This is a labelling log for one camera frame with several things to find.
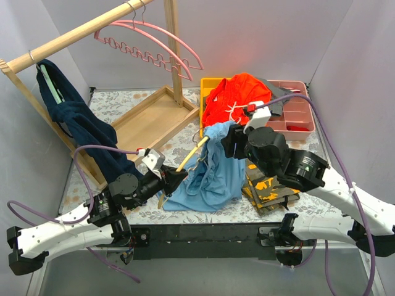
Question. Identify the pink divided tray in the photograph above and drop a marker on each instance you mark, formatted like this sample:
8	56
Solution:
296	111

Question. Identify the light blue shorts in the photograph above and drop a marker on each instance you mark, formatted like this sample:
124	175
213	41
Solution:
213	182

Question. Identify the floral table mat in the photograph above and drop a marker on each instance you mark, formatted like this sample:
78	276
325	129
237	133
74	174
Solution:
108	106

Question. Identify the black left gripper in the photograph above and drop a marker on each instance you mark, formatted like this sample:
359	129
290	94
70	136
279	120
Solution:
166	179

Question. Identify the yellow hanger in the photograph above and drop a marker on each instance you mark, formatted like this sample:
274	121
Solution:
162	199

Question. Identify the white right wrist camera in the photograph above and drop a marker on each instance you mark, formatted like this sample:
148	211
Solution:
258	115

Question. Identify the camouflage shorts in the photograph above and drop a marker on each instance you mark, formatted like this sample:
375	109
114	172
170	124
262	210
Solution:
266	194

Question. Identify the light green hanger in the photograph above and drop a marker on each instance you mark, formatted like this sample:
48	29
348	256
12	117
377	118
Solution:
52	86

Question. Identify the orange shorts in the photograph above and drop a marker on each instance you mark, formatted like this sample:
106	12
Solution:
227	100

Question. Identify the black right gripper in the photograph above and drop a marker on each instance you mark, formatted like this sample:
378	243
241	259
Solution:
230	142

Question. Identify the red item in tray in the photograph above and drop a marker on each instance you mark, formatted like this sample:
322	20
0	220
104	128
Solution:
297	128

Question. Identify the grey shorts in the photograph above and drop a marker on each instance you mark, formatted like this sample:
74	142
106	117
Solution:
276	109

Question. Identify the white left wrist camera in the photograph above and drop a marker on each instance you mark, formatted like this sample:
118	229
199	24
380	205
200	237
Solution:
153	160

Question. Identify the yellow plastic tray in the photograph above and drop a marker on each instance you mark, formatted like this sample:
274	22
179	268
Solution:
206	85

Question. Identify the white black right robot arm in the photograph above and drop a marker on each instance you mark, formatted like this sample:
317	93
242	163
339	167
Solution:
367	222

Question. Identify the navy blue shorts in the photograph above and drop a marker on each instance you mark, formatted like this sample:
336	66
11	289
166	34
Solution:
83	125

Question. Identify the wooden clothes rack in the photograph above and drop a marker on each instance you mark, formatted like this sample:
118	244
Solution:
153	121

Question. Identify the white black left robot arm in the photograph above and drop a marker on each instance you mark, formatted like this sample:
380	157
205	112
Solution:
98	221

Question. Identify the rear pink hanger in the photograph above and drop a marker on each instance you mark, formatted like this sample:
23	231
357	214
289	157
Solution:
172	34

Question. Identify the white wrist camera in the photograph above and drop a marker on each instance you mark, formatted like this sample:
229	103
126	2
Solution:
153	160
258	115

